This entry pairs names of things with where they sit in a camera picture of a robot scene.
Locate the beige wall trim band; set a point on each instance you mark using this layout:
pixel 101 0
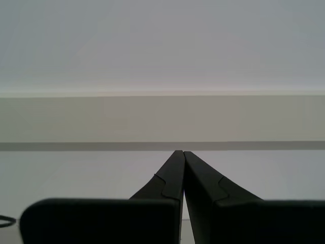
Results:
pixel 152 119

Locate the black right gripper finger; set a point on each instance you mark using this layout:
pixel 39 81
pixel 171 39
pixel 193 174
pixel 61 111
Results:
pixel 254 223
pixel 101 221

